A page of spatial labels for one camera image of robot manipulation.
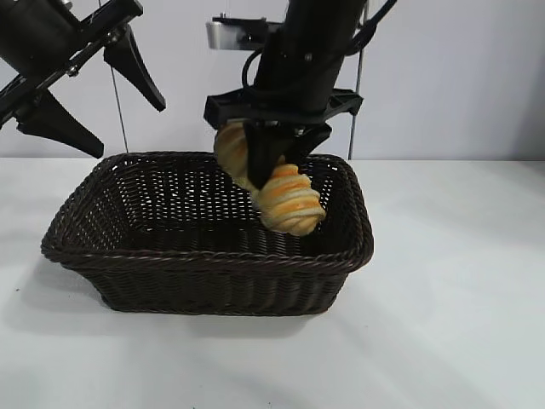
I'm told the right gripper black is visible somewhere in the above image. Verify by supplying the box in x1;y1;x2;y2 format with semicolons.
203;28;366;192

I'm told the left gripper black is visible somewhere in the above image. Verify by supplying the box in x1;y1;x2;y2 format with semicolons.
0;0;167;158

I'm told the long twisted bread loaf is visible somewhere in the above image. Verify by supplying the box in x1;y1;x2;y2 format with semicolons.
212;120;328;237

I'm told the dark brown wicker basket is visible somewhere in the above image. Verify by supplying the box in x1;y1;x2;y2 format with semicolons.
40;149;376;317

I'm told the thin metal rod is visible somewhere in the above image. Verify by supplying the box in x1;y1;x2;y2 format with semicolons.
347;0;367;159
110;66;129;153

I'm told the black camera cable loop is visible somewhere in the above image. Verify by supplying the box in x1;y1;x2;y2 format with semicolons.
241;48;268;93

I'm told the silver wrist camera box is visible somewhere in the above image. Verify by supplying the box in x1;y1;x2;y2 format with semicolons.
205;14;283;51

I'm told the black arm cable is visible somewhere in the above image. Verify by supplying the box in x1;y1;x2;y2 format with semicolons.
347;0;400;57

